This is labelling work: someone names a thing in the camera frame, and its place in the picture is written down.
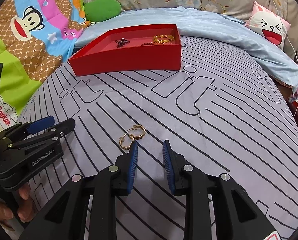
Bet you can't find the pink floral cloth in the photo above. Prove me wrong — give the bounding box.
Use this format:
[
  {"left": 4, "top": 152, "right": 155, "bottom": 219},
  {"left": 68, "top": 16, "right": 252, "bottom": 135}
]
[{"left": 290, "top": 85, "right": 298, "bottom": 103}]

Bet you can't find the purple bead strand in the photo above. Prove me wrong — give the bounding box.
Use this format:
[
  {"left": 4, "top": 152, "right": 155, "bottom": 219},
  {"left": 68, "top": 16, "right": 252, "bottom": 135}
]
[{"left": 115, "top": 38, "right": 130, "bottom": 48}]

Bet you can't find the person's left hand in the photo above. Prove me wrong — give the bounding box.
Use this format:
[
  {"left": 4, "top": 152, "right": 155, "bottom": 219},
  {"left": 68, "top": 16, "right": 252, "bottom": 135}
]
[{"left": 0, "top": 182, "right": 35, "bottom": 223}]

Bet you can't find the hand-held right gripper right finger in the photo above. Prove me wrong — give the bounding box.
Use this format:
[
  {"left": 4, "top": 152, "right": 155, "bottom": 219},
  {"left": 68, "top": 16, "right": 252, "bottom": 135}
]
[{"left": 162, "top": 140, "right": 277, "bottom": 240}]

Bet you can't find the grey striped bed sheet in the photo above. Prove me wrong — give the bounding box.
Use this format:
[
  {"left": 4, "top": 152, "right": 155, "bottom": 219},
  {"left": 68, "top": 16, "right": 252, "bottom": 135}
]
[{"left": 13, "top": 34, "right": 298, "bottom": 240}]

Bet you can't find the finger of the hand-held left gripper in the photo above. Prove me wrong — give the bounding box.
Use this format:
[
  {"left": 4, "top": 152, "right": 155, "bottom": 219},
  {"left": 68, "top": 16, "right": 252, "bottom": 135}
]
[
  {"left": 0, "top": 116, "right": 55, "bottom": 147},
  {"left": 6, "top": 119, "right": 76, "bottom": 153}
]

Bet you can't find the red cardboard box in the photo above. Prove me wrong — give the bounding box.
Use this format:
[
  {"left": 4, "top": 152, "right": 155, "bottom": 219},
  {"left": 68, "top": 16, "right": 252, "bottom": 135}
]
[{"left": 68, "top": 24, "right": 182, "bottom": 76}]

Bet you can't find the pink rabbit face cushion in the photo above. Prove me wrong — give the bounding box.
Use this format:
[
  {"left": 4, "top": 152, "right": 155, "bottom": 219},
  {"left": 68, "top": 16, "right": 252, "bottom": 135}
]
[{"left": 245, "top": 1, "right": 291, "bottom": 47}]

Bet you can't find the yellow faceted gold-spacer bracelet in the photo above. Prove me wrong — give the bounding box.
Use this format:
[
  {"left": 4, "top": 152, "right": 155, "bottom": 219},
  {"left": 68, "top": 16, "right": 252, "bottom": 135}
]
[{"left": 153, "top": 34, "right": 176, "bottom": 44}]

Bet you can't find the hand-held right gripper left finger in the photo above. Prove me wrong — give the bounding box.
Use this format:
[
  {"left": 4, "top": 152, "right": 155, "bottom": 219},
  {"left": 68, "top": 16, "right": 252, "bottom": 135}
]
[{"left": 19, "top": 140, "right": 139, "bottom": 240}]

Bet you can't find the light blue quilt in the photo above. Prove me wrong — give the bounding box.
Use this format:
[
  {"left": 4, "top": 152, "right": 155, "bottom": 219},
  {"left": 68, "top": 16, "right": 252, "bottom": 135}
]
[{"left": 74, "top": 6, "right": 298, "bottom": 92}]

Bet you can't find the green pillow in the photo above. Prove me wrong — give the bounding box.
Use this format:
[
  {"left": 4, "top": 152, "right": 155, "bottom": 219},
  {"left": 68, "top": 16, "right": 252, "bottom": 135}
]
[{"left": 83, "top": 0, "right": 121, "bottom": 22}]

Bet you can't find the monkey print colourful blanket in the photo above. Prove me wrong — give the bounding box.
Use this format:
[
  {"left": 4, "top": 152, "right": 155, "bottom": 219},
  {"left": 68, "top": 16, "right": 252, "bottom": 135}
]
[{"left": 0, "top": 0, "right": 89, "bottom": 130}]

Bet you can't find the gold hoop earring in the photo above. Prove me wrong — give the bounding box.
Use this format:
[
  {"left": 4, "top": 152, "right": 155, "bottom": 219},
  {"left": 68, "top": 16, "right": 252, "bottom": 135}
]
[
  {"left": 128, "top": 125, "right": 146, "bottom": 140},
  {"left": 118, "top": 133, "right": 133, "bottom": 150}
]

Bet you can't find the white cable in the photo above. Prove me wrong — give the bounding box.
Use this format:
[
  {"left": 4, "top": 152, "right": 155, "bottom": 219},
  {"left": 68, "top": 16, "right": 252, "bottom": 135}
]
[{"left": 264, "top": 0, "right": 298, "bottom": 113}]

